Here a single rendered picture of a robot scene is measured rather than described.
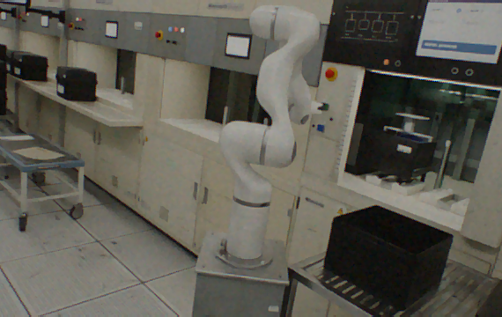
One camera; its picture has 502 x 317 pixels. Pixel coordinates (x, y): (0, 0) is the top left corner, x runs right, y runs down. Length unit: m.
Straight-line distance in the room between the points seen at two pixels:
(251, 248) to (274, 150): 0.32
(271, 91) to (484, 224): 0.87
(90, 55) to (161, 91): 1.51
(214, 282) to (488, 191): 0.96
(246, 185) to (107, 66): 3.36
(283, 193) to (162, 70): 1.33
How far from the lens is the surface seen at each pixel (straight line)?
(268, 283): 1.25
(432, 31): 1.72
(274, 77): 1.23
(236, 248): 1.28
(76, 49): 4.28
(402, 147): 1.95
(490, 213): 1.60
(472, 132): 2.52
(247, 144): 1.17
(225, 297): 1.27
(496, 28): 1.65
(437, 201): 1.92
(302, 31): 1.28
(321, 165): 1.94
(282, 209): 2.12
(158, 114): 2.98
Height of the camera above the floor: 1.38
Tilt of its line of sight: 14 degrees down
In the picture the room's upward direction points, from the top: 8 degrees clockwise
